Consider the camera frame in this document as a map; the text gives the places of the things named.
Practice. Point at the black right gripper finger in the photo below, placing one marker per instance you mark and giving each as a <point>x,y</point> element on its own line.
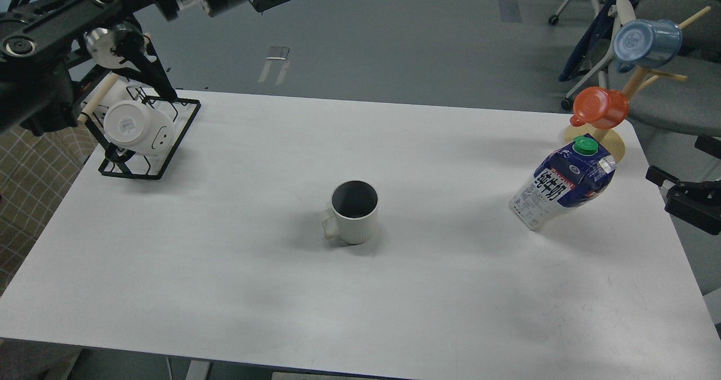
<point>709,144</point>
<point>659,177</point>

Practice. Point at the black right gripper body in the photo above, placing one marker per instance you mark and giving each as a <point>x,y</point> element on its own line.
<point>697,203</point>

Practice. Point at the blue white milk carton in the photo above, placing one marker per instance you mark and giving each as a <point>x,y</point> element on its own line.
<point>567,179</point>

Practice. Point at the white ribbed mug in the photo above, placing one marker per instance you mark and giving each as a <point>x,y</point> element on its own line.
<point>351,214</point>

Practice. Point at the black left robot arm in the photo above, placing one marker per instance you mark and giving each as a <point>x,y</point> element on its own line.
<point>54,52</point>

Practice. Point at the orange plastic cup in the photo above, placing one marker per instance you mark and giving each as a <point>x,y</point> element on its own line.
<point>600,108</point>

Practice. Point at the blue plastic cup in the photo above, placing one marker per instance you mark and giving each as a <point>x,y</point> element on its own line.
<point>646,44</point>

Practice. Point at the white cup on rack front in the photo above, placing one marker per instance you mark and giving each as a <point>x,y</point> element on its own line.
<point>140,128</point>

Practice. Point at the grey office chair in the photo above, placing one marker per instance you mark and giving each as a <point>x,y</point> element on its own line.
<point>690,107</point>

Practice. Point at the wooden mug tree stand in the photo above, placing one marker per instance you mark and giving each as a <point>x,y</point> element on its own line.
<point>641,78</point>

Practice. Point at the beige checked cloth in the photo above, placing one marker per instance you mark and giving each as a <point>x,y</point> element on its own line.
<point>36,174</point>

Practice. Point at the blue white folding frame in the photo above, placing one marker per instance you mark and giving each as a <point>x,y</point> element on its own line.
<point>593,53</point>

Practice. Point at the black wire cup rack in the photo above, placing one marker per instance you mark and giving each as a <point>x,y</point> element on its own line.
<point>125,164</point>

